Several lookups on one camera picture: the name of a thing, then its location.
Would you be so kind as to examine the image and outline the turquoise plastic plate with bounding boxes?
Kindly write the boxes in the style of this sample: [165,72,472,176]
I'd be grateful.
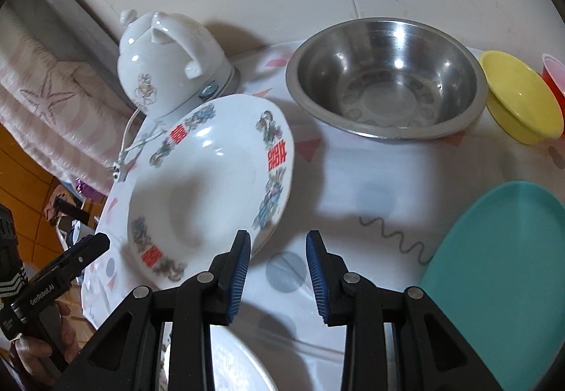
[421,180,564,390]

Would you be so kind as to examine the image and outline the white plate pink roses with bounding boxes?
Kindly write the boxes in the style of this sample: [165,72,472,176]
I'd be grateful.
[211,326,277,391]

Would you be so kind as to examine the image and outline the yellow plastic bowl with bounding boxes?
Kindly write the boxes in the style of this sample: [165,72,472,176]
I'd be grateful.
[479,51,564,145]

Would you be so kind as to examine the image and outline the stainless steel bowl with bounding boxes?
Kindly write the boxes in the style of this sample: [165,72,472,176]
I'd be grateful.
[285,18,488,141]

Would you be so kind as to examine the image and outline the red plastic bowl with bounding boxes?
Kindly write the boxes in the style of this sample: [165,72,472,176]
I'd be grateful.
[541,53,565,114]

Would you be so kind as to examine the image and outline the person's left hand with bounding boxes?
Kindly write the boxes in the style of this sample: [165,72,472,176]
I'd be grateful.
[7,299,83,385]

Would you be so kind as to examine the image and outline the white patterned tablecloth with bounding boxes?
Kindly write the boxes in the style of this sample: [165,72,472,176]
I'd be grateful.
[80,42,565,391]

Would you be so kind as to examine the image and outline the pink striped starfish curtain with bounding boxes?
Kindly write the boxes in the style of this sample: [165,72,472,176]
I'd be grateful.
[1,6,138,194]

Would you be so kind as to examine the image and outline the white ceramic electric kettle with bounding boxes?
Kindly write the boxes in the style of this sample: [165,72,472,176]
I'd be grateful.
[117,9,239,129]

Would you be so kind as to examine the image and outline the white kettle power cord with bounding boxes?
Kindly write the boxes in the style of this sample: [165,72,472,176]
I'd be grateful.
[110,108,165,183]

